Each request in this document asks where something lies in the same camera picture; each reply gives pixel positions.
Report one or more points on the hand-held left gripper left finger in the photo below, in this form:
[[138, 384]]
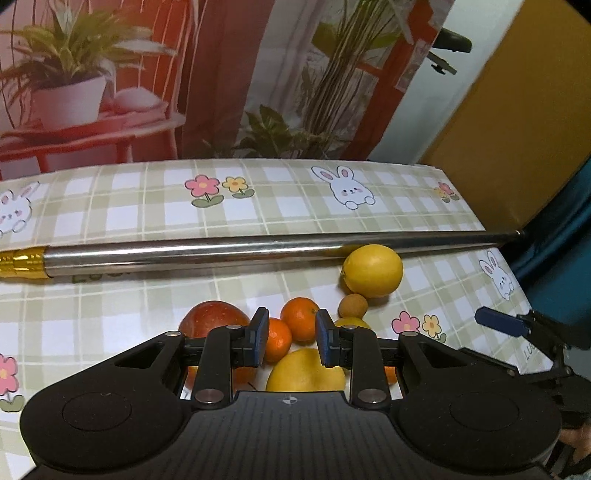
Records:
[[259, 339]]

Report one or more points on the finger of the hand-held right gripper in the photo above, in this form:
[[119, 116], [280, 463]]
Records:
[[501, 321], [508, 365]]

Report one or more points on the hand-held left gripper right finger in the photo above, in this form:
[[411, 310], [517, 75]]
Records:
[[327, 339]]

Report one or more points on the yellow lemon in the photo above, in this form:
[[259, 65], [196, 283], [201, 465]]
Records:
[[300, 374], [373, 271]]

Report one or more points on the red apple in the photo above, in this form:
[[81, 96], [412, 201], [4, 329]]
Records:
[[207, 318]]

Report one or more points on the person's right forearm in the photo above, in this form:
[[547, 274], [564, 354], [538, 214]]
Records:
[[579, 441]]

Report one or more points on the small yellow fruit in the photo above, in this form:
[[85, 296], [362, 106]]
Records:
[[355, 321]]

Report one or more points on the brown longan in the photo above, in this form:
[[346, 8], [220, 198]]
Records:
[[353, 307]]

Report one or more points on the teal cloth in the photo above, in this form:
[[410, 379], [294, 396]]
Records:
[[568, 258]]

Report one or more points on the metal telescopic pole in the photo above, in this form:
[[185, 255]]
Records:
[[184, 256]]

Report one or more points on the checked tablecloth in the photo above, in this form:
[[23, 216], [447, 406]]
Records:
[[138, 295]]

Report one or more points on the wooden board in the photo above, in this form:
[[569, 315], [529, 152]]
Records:
[[517, 138]]

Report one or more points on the printed backdrop cloth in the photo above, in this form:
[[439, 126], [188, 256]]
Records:
[[231, 69]]

